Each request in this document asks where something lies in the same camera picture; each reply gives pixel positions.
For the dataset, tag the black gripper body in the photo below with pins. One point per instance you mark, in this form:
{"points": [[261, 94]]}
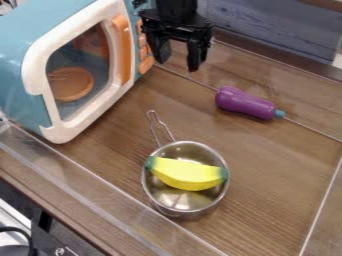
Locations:
{"points": [[175, 16]]}

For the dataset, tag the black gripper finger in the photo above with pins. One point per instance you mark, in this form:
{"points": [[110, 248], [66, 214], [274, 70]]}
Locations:
{"points": [[159, 44], [194, 56]]}

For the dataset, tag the yellow toy banana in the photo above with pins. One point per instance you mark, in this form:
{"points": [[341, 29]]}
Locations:
{"points": [[186, 175]]}

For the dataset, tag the purple toy eggplant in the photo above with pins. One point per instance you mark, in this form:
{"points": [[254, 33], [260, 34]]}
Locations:
{"points": [[234, 100]]}

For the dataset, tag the blue toy microwave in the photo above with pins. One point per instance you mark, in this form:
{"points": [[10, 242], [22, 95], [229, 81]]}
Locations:
{"points": [[71, 56]]}

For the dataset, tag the clear acrylic barrier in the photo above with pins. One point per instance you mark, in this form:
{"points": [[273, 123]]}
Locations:
{"points": [[110, 219]]}

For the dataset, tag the silver pot with handle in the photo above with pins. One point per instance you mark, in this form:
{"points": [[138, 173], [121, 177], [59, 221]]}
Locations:
{"points": [[173, 202]]}

